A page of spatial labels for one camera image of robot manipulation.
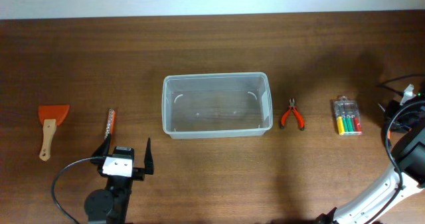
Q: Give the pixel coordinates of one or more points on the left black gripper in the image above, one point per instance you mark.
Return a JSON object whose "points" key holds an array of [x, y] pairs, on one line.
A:
{"points": [[139, 173]]}

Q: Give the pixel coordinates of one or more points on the clear case coloured screwdrivers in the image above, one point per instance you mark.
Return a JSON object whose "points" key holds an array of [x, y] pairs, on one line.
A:
{"points": [[347, 117]]}

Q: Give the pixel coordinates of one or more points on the orange scraper wooden handle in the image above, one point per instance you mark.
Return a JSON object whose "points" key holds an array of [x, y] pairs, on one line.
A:
{"points": [[50, 116]]}

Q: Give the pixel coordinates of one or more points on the small orange cutting pliers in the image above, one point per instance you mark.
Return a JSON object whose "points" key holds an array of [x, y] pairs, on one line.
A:
{"points": [[292, 109]]}

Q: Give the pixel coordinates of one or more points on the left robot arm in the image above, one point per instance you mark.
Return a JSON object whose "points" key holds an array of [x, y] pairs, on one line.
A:
{"points": [[110, 204]]}

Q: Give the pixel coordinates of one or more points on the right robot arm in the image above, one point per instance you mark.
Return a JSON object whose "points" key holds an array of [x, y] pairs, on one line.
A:
{"points": [[403, 177]]}

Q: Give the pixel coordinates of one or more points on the clear plastic container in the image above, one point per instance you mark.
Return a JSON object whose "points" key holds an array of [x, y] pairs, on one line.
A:
{"points": [[218, 105]]}

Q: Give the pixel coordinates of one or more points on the orange screwdriver bit holder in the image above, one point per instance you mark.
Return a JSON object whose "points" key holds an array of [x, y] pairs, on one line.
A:
{"points": [[110, 122]]}

